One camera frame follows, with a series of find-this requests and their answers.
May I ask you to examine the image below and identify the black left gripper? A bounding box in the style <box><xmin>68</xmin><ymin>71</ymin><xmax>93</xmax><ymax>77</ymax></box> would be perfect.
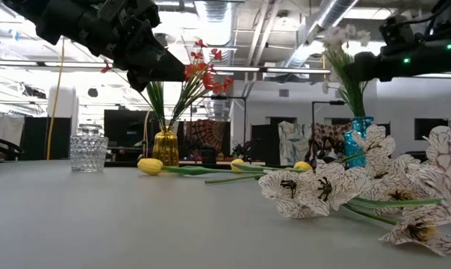
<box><xmin>75</xmin><ymin>0</ymin><xmax>185</xmax><ymax>93</ymax></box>

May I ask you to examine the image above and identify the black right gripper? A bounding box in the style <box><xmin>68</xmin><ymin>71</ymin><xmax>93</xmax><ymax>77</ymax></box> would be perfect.
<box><xmin>346</xmin><ymin>50</ymin><xmax>424</xmax><ymax>81</ymax></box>

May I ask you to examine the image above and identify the amber glass vase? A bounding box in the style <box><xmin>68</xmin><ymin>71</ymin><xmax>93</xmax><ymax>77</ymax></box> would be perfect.
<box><xmin>152</xmin><ymin>126</ymin><xmax>181</xmax><ymax>168</ymax></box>

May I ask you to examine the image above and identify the blue glass vase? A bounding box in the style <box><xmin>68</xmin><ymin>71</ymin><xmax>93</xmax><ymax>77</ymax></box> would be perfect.
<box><xmin>343</xmin><ymin>116</ymin><xmax>375</xmax><ymax>169</ymax></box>

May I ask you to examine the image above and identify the clear textured glass vase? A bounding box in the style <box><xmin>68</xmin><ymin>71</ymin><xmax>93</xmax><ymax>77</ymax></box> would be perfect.
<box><xmin>69</xmin><ymin>134</ymin><xmax>110</xmax><ymax>173</ymax></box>

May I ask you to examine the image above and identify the black pipe stand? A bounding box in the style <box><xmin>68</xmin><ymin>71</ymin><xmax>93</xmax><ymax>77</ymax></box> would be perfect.
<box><xmin>310</xmin><ymin>99</ymin><xmax>346</xmax><ymax>165</ymax></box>

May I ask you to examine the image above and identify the black monitor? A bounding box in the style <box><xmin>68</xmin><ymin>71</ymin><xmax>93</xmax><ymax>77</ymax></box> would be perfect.
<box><xmin>103</xmin><ymin>108</ymin><xmax>161</xmax><ymax>149</ymax></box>

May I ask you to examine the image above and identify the long ceiling light bar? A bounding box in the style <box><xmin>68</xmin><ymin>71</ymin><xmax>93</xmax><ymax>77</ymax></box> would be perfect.
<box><xmin>0</xmin><ymin>59</ymin><xmax>332</xmax><ymax>75</ymax></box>

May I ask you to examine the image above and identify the brown spotted fabric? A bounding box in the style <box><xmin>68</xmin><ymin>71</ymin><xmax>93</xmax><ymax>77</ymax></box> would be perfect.
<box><xmin>311</xmin><ymin>122</ymin><xmax>352</xmax><ymax>150</ymax></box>

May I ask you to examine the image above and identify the red patterned fabric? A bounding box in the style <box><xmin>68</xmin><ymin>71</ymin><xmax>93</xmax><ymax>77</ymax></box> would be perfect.
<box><xmin>183</xmin><ymin>118</ymin><xmax>231</xmax><ymax>154</ymax></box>

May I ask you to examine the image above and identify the white teal patterned fabric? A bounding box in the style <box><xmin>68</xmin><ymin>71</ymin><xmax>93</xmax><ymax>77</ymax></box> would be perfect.
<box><xmin>277</xmin><ymin>120</ymin><xmax>312</xmax><ymax>165</ymax></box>

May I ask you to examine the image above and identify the black partition panel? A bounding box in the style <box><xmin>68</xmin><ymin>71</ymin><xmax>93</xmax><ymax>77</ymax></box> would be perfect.
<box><xmin>19</xmin><ymin>117</ymin><xmax>72</xmax><ymax>161</ymax></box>

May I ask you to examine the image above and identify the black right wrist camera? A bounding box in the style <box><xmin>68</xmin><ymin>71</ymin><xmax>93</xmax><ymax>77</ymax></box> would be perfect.
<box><xmin>378</xmin><ymin>16</ymin><xmax>417</xmax><ymax>55</ymax></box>

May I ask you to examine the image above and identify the silver air duct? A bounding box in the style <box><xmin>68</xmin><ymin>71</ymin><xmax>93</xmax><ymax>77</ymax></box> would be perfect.
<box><xmin>283</xmin><ymin>0</ymin><xmax>361</xmax><ymax>70</ymax></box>

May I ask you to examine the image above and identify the yellow extension cable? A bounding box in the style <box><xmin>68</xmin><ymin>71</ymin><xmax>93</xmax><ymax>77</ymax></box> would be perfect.
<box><xmin>46</xmin><ymin>37</ymin><xmax>66</xmax><ymax>161</ymax></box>

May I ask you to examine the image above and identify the black curved cable loop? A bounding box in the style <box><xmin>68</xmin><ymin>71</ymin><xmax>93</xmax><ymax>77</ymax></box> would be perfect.
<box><xmin>0</xmin><ymin>136</ymin><xmax>25</xmax><ymax>160</ymax></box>

